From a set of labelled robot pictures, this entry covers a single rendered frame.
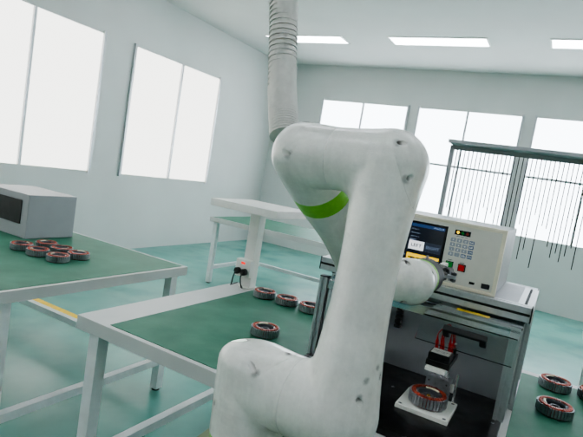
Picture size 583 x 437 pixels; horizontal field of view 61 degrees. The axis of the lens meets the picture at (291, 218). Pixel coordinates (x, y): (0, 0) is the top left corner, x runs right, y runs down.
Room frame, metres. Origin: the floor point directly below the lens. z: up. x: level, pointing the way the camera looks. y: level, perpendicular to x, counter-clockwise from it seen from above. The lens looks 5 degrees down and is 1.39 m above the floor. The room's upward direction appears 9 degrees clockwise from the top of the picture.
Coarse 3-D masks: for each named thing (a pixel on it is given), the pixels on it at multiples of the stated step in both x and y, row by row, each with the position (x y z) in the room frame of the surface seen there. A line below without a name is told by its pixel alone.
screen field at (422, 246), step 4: (412, 240) 1.59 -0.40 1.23; (412, 244) 1.59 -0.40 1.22; (416, 244) 1.59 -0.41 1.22; (420, 244) 1.58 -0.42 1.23; (424, 244) 1.58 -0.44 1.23; (428, 244) 1.57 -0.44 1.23; (432, 244) 1.56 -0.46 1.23; (412, 248) 1.59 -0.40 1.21; (416, 248) 1.59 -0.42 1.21; (420, 248) 1.58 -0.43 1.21; (424, 248) 1.57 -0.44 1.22; (428, 248) 1.57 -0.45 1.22; (432, 248) 1.56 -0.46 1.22; (436, 248) 1.56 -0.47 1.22; (440, 248) 1.55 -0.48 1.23; (432, 252) 1.56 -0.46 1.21; (436, 252) 1.56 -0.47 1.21
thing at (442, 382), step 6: (426, 378) 1.53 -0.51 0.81; (432, 378) 1.52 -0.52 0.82; (438, 378) 1.51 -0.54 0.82; (444, 378) 1.51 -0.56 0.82; (450, 378) 1.52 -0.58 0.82; (432, 384) 1.52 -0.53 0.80; (438, 384) 1.51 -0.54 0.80; (444, 384) 1.50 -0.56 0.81; (450, 384) 1.50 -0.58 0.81; (444, 390) 1.50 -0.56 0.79
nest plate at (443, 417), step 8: (408, 392) 1.46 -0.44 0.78; (400, 400) 1.40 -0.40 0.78; (408, 400) 1.40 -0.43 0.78; (408, 408) 1.35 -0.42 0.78; (416, 408) 1.36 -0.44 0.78; (448, 408) 1.39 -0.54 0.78; (424, 416) 1.33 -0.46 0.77; (432, 416) 1.32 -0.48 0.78; (440, 416) 1.33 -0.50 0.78; (448, 416) 1.34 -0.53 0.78
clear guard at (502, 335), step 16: (448, 304) 1.49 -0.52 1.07; (432, 320) 1.31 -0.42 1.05; (448, 320) 1.30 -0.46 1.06; (464, 320) 1.33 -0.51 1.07; (480, 320) 1.36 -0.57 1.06; (496, 320) 1.39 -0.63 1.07; (512, 320) 1.42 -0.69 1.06; (416, 336) 1.28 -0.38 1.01; (432, 336) 1.27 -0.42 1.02; (496, 336) 1.24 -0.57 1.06; (512, 336) 1.24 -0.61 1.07; (464, 352) 1.22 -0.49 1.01; (480, 352) 1.21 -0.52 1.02; (496, 352) 1.21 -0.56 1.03; (512, 352) 1.20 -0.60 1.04
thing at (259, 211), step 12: (216, 204) 2.32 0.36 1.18; (228, 204) 2.28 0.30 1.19; (240, 204) 2.25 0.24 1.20; (252, 204) 2.34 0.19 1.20; (264, 204) 2.46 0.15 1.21; (252, 216) 2.54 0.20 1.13; (264, 216) 2.19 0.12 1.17; (276, 216) 2.16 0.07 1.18; (288, 216) 2.25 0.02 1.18; (300, 216) 2.36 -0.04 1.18; (252, 228) 2.53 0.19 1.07; (264, 228) 2.56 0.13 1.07; (252, 240) 2.53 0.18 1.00; (252, 252) 2.52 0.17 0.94; (240, 264) 2.50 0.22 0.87; (252, 264) 2.49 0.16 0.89; (240, 276) 2.44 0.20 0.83; (252, 276) 2.50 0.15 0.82; (252, 288) 2.53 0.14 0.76
